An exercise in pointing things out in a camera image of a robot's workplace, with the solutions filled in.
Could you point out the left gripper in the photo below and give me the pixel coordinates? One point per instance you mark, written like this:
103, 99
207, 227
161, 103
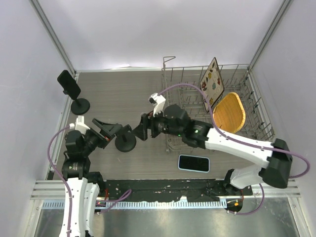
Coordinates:
111, 129

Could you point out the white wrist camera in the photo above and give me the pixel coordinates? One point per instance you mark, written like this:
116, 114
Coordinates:
158, 102
79, 125

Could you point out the floral square plate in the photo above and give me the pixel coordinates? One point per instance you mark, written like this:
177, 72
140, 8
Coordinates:
211, 84

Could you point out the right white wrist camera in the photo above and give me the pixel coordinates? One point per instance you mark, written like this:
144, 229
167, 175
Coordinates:
158, 102

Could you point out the white cable duct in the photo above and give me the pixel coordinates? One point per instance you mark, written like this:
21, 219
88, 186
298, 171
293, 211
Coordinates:
124, 205

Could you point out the black phone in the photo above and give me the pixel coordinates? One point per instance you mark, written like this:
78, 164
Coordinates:
69, 85

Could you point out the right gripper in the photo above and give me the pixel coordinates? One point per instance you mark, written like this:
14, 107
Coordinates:
141, 131

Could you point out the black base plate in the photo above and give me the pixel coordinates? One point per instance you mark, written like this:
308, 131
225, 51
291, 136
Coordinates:
168, 190

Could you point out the black phone stand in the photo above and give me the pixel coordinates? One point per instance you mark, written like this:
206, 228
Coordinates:
125, 140
79, 106

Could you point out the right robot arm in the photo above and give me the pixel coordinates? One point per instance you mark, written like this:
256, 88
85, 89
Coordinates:
271, 161

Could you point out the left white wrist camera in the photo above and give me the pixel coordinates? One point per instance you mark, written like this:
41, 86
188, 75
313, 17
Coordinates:
79, 125

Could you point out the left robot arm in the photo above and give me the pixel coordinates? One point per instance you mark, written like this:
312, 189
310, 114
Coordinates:
82, 186

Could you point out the grey wire dish rack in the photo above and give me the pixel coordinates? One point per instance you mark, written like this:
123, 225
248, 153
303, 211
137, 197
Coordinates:
224, 94

